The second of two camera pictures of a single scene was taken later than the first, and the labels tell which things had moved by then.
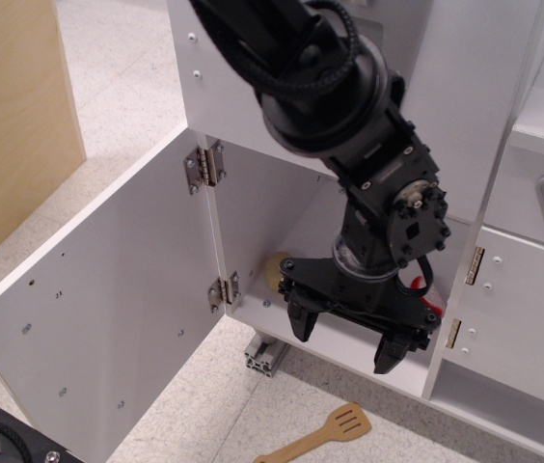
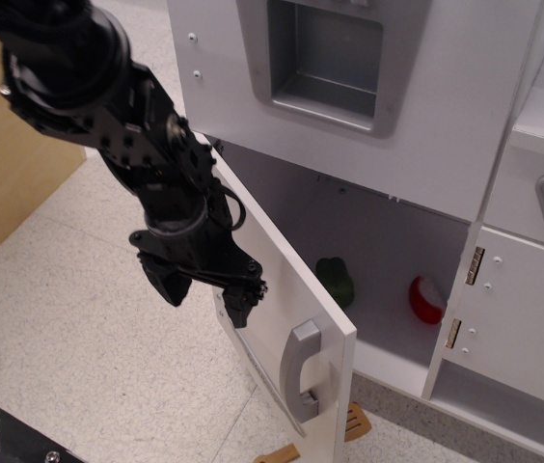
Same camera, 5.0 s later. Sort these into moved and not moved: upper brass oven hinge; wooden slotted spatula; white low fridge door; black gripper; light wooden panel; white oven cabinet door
Moved: white low fridge door; black gripper
Not moved: white oven cabinet door; wooden slotted spatula; light wooden panel; upper brass oven hinge
